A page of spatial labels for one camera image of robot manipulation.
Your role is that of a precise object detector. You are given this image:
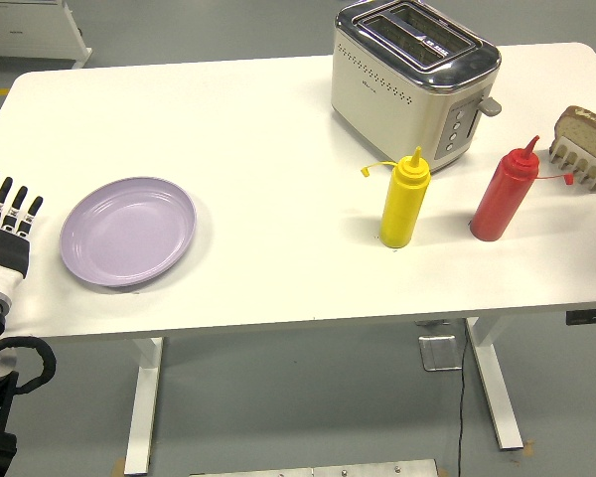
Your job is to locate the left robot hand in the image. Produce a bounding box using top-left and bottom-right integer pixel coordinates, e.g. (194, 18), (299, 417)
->
(0, 170), (45, 294)

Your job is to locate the purple plate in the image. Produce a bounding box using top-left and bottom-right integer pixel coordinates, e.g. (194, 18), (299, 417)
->
(59, 177), (199, 289)

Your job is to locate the cream chrome toaster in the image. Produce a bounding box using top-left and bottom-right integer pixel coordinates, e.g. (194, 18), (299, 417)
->
(330, 0), (503, 175)

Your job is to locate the bread slice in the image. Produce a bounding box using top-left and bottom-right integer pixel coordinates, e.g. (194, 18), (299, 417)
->
(554, 104), (596, 191)

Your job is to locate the white background machine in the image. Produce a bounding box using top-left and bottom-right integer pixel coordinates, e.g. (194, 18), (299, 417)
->
(0, 0), (93, 70)

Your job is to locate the metal floor socket plate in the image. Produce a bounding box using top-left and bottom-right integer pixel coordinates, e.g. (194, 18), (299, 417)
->
(417, 335), (464, 373)

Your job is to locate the white table leg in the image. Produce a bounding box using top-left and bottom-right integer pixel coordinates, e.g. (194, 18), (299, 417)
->
(123, 336), (164, 476)
(465, 316), (524, 452)

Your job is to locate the yellow squeeze bottle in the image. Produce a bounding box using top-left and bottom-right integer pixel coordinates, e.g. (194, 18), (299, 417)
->
(360, 145), (432, 248)

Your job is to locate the red squeeze bottle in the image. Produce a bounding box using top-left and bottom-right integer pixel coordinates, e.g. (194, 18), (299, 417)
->
(469, 134), (575, 242)

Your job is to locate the metal toast rack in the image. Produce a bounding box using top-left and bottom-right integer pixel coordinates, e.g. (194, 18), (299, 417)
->
(548, 134), (596, 191)

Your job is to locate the black table control panel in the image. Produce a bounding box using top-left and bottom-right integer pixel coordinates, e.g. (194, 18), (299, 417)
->
(565, 308), (596, 327)

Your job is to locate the black floor cable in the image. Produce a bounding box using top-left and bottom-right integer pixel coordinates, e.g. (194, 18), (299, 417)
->
(454, 320), (471, 477)

